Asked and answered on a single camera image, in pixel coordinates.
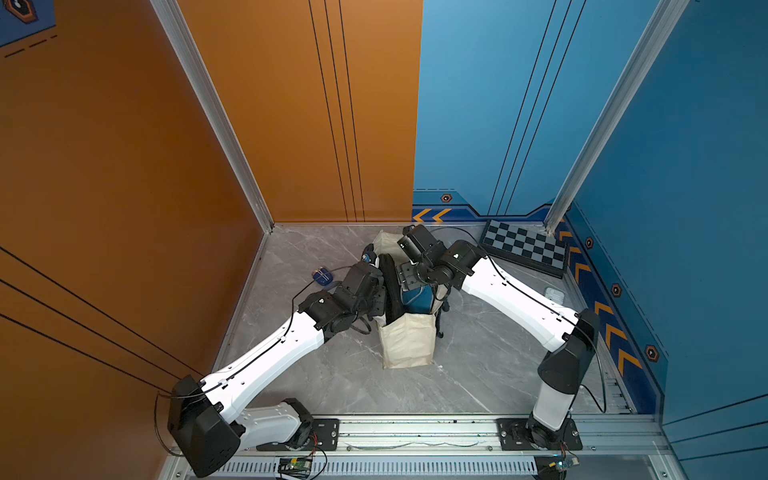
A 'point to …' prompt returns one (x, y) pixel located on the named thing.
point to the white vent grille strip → (480, 467)
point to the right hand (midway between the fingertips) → (412, 272)
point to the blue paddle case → (418, 300)
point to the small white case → (555, 295)
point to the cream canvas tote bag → (411, 340)
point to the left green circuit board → (300, 467)
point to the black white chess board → (526, 245)
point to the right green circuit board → (564, 464)
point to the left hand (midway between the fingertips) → (381, 288)
